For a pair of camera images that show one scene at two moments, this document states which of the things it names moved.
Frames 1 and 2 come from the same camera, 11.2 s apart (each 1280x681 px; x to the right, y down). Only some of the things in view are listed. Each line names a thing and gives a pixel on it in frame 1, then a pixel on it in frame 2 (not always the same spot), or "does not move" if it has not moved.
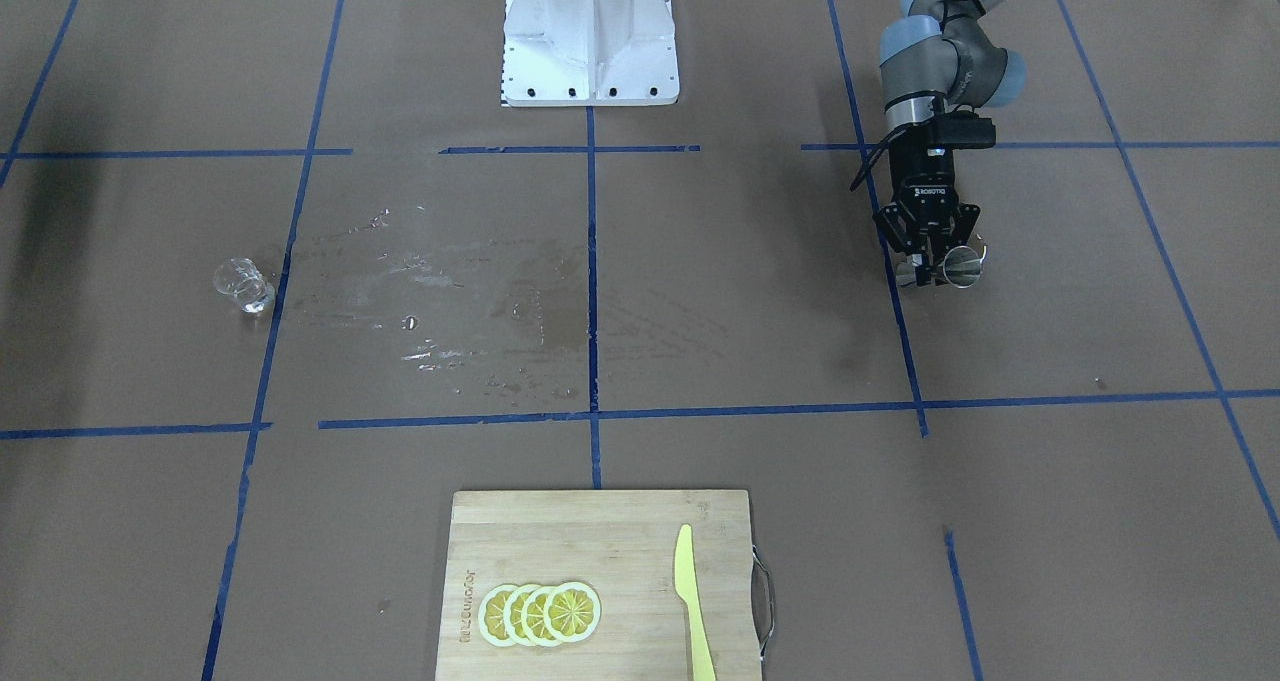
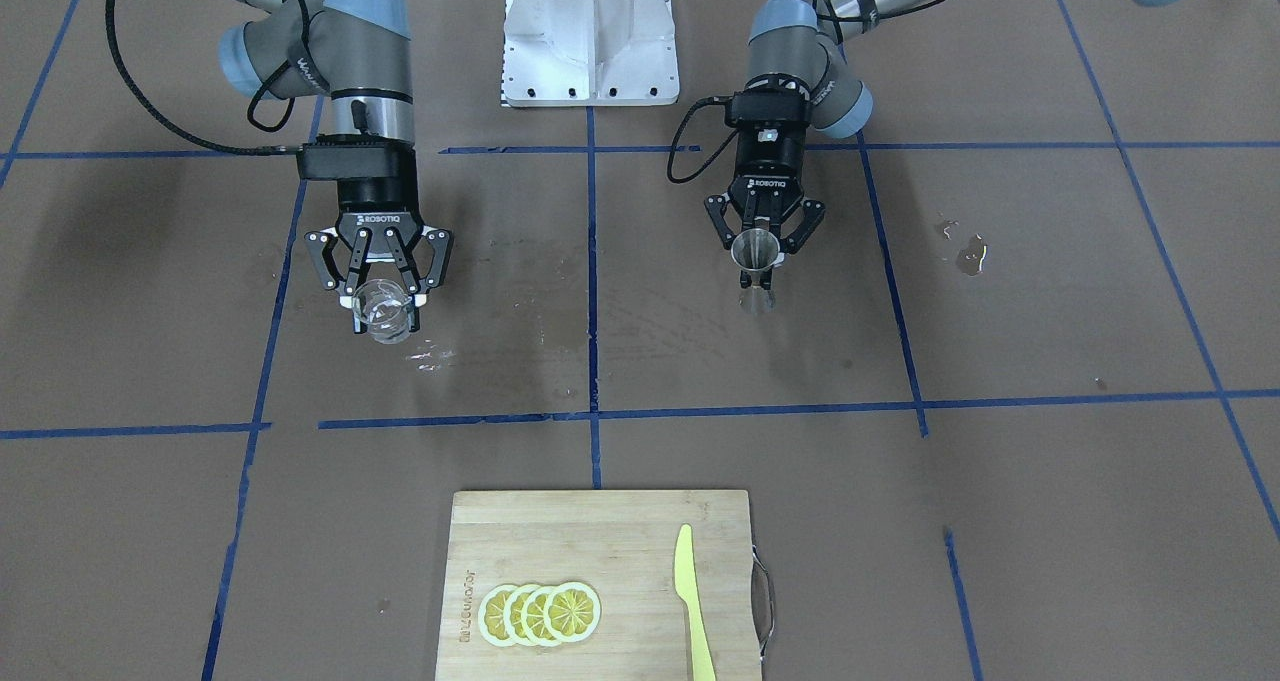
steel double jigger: (962, 266) -> (756, 249)
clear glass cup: (243, 279) -> (384, 306)
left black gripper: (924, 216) -> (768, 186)
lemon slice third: (512, 616) does not move
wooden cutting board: (622, 545) does not move
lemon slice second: (532, 616) does not move
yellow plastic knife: (687, 586) does not move
